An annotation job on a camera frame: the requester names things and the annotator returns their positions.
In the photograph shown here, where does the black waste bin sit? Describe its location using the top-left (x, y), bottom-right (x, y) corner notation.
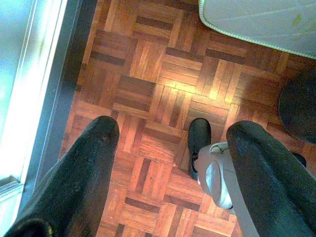
top-left (278, 71), bottom-right (316, 145)

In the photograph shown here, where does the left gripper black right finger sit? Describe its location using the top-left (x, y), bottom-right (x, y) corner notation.
top-left (226, 120), bottom-right (316, 237)

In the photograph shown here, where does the black robot left foot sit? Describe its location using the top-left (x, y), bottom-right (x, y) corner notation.
top-left (187, 118), bottom-right (212, 180)

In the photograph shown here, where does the sliding glass door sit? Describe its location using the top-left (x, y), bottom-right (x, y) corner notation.
top-left (0, 0), bottom-right (99, 223)

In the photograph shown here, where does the white quilted mattress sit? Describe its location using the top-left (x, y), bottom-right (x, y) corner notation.
top-left (198, 0), bottom-right (316, 60)

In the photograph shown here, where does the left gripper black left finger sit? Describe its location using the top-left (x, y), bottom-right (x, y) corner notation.
top-left (4, 115), bottom-right (121, 237)

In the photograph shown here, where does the grey robot left leg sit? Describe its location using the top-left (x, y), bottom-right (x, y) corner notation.
top-left (197, 142), bottom-right (239, 217)

